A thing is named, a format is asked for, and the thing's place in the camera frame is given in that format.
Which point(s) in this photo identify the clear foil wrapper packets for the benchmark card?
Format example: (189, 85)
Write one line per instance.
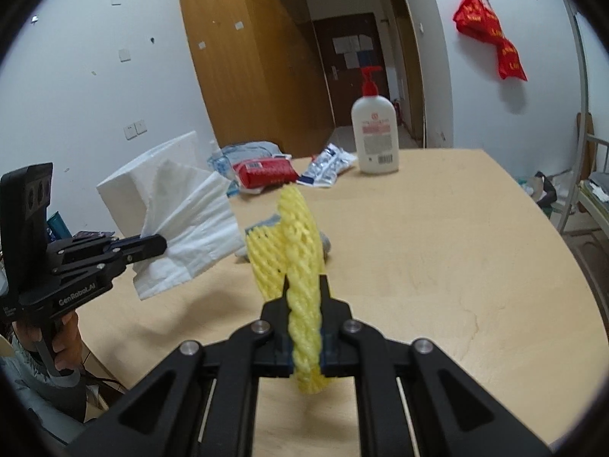
(326, 164)

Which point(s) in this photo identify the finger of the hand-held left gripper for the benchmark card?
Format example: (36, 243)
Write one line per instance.
(95, 245)
(109, 264)

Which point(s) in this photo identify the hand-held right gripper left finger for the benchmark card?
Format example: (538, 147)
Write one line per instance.
(273, 319)

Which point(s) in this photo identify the blue paper notice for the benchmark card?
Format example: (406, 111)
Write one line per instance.
(365, 57)

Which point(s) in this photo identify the blue face mask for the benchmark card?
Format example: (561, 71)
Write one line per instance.
(267, 223)

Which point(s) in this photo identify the red fire extinguisher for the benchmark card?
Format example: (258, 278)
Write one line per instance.
(398, 112)

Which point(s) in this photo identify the small clear sanitizer bottle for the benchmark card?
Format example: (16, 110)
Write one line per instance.
(215, 158)

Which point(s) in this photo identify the person's left hand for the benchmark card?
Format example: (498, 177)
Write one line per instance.
(67, 342)

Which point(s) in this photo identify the white wall switch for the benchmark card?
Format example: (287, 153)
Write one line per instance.
(140, 127)

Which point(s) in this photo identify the white red pump lotion bottle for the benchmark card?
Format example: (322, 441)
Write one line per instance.
(376, 138)

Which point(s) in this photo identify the white wall socket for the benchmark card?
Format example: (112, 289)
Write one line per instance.
(130, 132)

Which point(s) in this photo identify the pale blue plastic bag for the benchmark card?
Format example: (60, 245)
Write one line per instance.
(252, 150)

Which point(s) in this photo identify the black plastic bag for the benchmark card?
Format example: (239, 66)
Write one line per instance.
(545, 190)

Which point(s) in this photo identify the large white paper notice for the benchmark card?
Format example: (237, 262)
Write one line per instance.
(345, 44)

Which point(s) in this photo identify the brown cardboard sheet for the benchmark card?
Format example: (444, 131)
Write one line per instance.
(585, 140)

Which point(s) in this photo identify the red hanging bag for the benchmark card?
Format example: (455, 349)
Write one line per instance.
(485, 28)

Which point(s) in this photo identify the white blank wall plate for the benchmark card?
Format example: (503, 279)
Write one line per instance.
(124, 54)

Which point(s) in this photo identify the white paper tissue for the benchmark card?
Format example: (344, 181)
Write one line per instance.
(190, 228)

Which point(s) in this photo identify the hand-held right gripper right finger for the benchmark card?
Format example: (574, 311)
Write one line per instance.
(335, 319)

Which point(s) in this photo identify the grey folded cloth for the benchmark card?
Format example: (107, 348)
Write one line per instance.
(599, 185)

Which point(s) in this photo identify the dark brown door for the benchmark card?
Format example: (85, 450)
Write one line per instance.
(342, 100)

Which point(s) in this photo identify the red tissue packet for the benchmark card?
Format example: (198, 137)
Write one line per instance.
(266, 171)

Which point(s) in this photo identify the wooden wardrobe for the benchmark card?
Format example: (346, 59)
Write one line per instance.
(247, 81)

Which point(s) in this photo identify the yellow foam fruit net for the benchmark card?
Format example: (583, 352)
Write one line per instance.
(304, 247)

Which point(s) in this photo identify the wooden side door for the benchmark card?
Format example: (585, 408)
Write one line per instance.
(409, 57)

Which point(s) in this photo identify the person's left forearm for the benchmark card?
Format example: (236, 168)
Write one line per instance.
(28, 390)

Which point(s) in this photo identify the grey metal bunk bed frame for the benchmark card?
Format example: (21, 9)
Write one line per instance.
(579, 128)

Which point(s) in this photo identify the white foam box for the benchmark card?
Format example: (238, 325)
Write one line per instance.
(123, 185)

